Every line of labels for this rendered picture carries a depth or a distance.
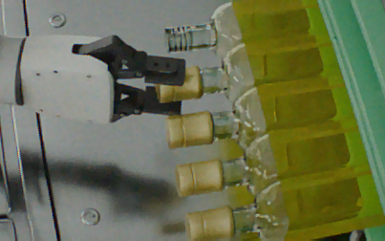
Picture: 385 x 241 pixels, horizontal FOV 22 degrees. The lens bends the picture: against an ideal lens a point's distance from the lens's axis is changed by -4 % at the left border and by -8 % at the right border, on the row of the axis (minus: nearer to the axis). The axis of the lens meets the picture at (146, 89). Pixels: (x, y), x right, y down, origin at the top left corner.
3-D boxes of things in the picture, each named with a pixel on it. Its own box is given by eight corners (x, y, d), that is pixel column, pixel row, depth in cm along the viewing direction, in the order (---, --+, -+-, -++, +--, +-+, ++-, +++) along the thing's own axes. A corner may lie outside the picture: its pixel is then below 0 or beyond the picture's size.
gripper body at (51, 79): (11, 124, 115) (111, 137, 114) (4, 71, 106) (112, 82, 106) (22, 69, 119) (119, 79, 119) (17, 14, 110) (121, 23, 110)
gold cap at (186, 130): (204, 121, 112) (163, 127, 111) (207, 103, 109) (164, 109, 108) (211, 150, 110) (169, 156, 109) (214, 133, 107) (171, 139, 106)
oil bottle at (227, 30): (367, 15, 123) (202, 32, 120) (375, -13, 118) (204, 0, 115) (380, 52, 119) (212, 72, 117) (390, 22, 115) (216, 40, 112)
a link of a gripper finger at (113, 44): (56, 71, 111) (104, 89, 113) (87, 33, 105) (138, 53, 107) (58, 62, 112) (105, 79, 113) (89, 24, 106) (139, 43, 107)
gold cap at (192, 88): (194, 77, 115) (153, 82, 114) (196, 58, 112) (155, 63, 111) (201, 105, 113) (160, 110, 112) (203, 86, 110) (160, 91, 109)
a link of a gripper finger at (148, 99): (117, 122, 116) (179, 129, 116) (117, 106, 113) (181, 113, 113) (119, 98, 118) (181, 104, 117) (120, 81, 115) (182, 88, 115)
